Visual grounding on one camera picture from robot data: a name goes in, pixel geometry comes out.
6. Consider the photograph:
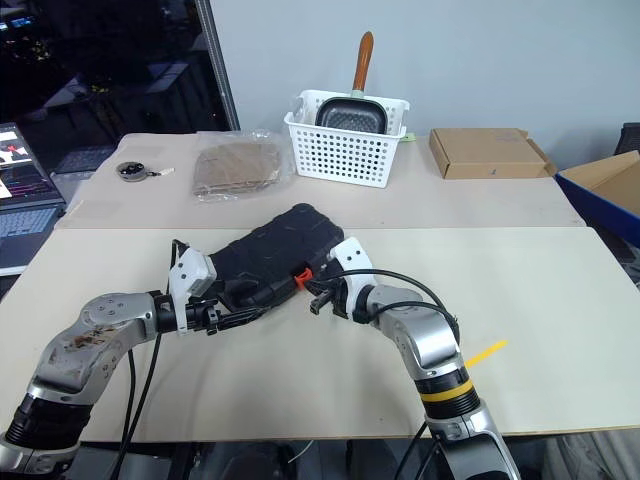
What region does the dark rounded shape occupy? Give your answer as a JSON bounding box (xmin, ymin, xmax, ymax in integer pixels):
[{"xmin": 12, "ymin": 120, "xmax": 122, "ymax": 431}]
[{"xmin": 218, "ymin": 441, "xmax": 282, "ymax": 480}]

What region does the open grey laptop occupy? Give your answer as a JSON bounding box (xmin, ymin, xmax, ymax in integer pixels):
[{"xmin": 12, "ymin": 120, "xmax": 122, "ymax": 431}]
[{"xmin": 0, "ymin": 121, "xmax": 67, "ymax": 277}]

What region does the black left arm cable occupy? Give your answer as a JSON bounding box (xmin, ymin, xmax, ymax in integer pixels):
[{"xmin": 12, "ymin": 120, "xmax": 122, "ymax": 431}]
[{"xmin": 110, "ymin": 239, "xmax": 192, "ymax": 480}]

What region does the black plastic tool case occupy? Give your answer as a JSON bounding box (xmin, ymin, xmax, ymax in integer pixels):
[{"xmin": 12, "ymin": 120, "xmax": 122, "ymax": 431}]
[{"xmin": 208, "ymin": 201, "xmax": 347, "ymax": 310}]

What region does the grey metal window post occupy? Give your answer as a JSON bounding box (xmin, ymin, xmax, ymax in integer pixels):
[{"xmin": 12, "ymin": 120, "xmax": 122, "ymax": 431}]
[{"xmin": 193, "ymin": 0, "xmax": 241, "ymax": 133}]

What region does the flat brown cardboard box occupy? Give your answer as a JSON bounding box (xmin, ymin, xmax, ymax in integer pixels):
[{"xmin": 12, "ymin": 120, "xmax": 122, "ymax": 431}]
[{"xmin": 428, "ymin": 126, "xmax": 557, "ymax": 181}]

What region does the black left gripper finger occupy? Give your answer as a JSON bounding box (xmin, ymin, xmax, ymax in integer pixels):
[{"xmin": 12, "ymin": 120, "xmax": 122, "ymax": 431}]
[
  {"xmin": 215, "ymin": 299, "xmax": 270, "ymax": 318},
  {"xmin": 218, "ymin": 312, "xmax": 262, "ymax": 330}
]

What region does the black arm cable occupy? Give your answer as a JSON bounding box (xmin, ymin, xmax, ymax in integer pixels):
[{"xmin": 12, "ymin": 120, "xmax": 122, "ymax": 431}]
[
  {"xmin": 110, "ymin": 239, "xmax": 192, "ymax": 480},
  {"xmin": 319, "ymin": 268, "xmax": 460, "ymax": 480}
]

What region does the dark keyboard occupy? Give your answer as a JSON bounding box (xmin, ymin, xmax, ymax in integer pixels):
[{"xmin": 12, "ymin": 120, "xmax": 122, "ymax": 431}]
[{"xmin": 51, "ymin": 146, "xmax": 120, "ymax": 176}]

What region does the square pan wooden handle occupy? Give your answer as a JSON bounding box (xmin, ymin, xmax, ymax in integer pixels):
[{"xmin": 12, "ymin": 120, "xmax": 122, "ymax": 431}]
[{"xmin": 314, "ymin": 30, "xmax": 389, "ymax": 136}]

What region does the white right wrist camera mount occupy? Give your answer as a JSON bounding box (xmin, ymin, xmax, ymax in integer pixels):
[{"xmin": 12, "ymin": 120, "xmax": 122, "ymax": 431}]
[{"xmin": 329, "ymin": 237, "xmax": 377, "ymax": 323}]

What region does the clear bag of brown mats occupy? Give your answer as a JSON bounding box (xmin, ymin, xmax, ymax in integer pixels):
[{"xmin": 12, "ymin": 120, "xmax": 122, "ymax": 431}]
[{"xmin": 191, "ymin": 128, "xmax": 297, "ymax": 204}]

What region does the yellow tape strip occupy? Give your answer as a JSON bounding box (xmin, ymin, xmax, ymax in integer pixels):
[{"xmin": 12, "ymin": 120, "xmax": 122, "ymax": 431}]
[{"xmin": 464, "ymin": 339, "xmax": 510, "ymax": 369}]

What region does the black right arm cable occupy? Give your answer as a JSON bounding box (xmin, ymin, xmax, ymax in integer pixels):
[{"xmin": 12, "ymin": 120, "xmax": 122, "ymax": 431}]
[{"xmin": 319, "ymin": 268, "xmax": 460, "ymax": 480}]

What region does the white perforated plastic basket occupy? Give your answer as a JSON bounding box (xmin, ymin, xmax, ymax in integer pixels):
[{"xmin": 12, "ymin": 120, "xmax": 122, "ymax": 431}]
[{"xmin": 283, "ymin": 89, "xmax": 411, "ymax": 190}]

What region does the blue box with cardboard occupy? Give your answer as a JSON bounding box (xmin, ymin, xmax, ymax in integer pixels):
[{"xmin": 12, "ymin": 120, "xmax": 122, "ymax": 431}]
[{"xmin": 553, "ymin": 149, "xmax": 640, "ymax": 262}]

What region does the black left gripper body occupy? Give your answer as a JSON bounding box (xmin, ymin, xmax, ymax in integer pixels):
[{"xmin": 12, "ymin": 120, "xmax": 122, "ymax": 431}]
[{"xmin": 186, "ymin": 298, "xmax": 225, "ymax": 337}]

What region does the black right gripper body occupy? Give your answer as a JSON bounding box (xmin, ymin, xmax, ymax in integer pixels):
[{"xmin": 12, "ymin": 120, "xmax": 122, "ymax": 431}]
[{"xmin": 323, "ymin": 276, "xmax": 353, "ymax": 320}]

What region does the black chair back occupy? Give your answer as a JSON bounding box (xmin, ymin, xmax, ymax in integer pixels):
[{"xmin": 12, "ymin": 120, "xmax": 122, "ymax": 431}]
[{"xmin": 618, "ymin": 121, "xmax": 640, "ymax": 157}]

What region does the round black metal gadget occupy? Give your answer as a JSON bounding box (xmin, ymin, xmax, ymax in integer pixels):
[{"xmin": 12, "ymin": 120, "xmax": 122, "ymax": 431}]
[{"xmin": 116, "ymin": 160, "xmax": 177, "ymax": 184}]

